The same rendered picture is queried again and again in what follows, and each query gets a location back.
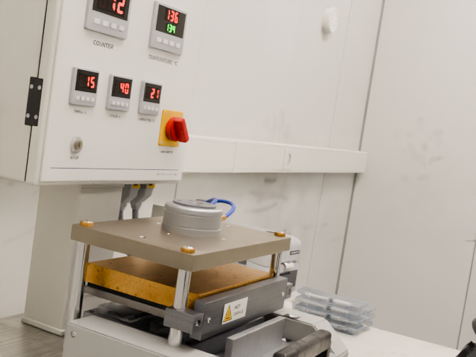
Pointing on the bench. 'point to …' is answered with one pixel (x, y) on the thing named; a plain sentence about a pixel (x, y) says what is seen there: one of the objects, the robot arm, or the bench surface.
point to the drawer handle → (309, 346)
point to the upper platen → (161, 282)
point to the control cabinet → (91, 122)
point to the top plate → (183, 236)
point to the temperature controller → (171, 15)
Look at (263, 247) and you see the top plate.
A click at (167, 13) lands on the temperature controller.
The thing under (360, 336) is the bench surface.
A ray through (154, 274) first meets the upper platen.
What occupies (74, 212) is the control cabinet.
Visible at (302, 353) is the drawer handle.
